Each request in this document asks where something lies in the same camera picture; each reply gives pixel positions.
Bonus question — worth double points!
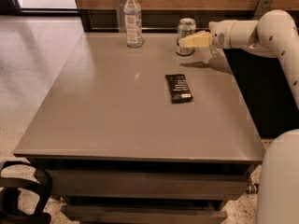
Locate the black snack packet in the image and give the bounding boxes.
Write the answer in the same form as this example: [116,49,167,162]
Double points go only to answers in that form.
[165,74,193,104]

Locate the silver green 7up can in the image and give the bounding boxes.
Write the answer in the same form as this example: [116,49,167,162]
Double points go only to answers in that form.
[176,18,196,56]

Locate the left metal wall bracket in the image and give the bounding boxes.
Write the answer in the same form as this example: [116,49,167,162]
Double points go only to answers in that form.
[115,0,126,33]

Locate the clear plastic water bottle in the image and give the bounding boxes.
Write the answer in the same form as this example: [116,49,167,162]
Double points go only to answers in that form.
[123,0,143,48]

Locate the striped white cable connector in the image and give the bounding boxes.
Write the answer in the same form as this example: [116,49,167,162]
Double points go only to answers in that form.
[246,184,258,194]

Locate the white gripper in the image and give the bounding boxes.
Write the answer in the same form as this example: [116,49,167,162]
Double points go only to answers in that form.
[178,20,236,49]

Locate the grey table with drawers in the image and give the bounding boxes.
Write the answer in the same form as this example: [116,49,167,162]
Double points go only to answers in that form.
[15,34,264,224]

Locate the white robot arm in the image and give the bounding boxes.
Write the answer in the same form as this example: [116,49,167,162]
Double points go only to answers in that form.
[178,9,299,224]

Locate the metal wall bracket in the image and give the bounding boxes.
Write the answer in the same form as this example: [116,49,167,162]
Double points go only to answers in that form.
[115,0,126,33]
[253,0,273,20]

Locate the right metal wall bracket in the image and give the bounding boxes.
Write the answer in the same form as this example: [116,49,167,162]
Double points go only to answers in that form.
[253,0,273,20]

